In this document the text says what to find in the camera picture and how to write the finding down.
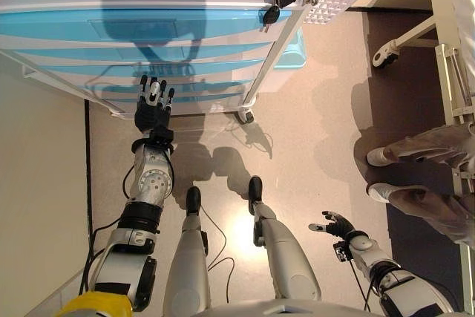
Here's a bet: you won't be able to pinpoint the blue front cart drawer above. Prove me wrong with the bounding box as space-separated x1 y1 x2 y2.
111 92 246 106
0 42 275 64
0 8 292 45
99 79 257 91
36 59 266 79

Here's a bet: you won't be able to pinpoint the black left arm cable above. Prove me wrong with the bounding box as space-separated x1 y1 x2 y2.
79 216 123 295

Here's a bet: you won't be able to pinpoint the white sheeted mattress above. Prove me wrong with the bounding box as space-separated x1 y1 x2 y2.
445 0 475 84

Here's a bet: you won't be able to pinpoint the black floor cable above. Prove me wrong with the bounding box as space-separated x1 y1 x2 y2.
202 207 237 303

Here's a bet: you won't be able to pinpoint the person in grey trousers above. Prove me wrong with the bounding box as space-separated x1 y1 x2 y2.
367 123 475 251

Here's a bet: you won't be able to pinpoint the white bin blue lid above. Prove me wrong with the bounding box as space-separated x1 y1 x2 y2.
272 29 307 70

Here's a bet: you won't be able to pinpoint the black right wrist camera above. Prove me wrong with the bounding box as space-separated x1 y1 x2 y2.
332 241 353 262

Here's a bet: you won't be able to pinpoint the black cart keys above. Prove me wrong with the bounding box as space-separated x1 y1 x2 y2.
261 0 298 32

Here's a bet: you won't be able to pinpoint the grey robot torso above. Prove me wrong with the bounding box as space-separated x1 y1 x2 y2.
200 297 383 317

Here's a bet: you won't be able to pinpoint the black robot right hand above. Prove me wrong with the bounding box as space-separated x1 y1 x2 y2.
308 209 357 240

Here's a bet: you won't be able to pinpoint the yellow shoulder cover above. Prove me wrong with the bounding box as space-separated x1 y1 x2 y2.
55 292 133 317

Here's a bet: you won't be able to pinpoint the grey robot left leg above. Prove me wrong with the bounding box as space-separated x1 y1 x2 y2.
163 186 212 317

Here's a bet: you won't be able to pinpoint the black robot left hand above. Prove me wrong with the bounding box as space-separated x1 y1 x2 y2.
134 74 175 134

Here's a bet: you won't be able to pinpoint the grey robot right leg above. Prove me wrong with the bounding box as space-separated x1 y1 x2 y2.
247 175 322 301

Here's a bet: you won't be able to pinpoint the grey robot leg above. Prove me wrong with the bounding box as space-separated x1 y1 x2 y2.
163 186 212 317
247 175 322 301

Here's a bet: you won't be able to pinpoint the bed caster wheel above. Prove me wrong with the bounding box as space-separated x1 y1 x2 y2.
372 44 400 70

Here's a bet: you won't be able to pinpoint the cart caster wheel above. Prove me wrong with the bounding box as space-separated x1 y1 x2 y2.
237 107 255 124

